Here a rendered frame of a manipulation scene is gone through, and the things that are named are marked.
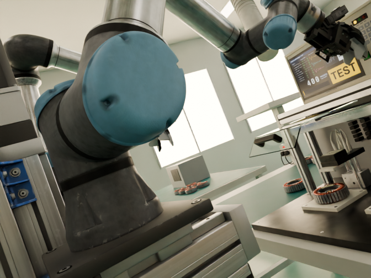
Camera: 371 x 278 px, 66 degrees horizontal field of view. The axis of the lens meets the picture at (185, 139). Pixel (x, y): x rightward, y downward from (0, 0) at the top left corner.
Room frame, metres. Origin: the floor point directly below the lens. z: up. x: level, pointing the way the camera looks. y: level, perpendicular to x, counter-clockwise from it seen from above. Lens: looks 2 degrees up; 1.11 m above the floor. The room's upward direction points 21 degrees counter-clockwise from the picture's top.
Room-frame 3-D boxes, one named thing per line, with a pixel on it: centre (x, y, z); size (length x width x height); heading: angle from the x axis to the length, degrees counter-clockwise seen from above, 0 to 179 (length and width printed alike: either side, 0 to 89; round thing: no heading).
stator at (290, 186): (1.40, -0.41, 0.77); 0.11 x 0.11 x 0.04
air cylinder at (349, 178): (1.05, -0.53, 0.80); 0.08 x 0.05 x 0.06; 23
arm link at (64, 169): (0.45, 0.15, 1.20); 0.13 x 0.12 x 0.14; 42
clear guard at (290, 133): (1.02, -0.39, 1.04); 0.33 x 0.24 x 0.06; 113
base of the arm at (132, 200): (0.46, 0.15, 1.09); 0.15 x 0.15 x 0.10
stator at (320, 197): (0.99, -0.39, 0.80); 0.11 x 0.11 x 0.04
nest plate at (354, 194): (0.99, -0.39, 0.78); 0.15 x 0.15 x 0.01; 23
